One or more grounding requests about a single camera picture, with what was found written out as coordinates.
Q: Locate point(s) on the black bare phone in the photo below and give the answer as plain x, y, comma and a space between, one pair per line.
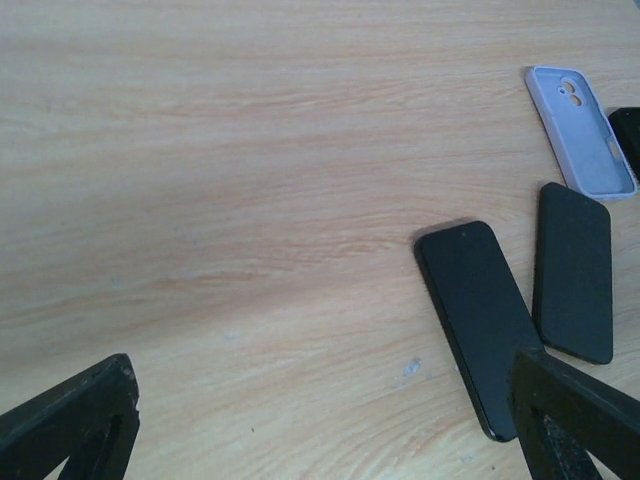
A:
572, 304

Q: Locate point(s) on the black phone case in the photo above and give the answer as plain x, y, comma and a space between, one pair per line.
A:
625, 123

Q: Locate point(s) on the lilac phone case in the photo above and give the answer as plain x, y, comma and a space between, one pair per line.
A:
586, 149

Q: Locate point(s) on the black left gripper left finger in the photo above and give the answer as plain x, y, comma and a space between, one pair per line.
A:
87, 425

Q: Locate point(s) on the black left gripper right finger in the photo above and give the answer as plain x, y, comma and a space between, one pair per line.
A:
564, 418

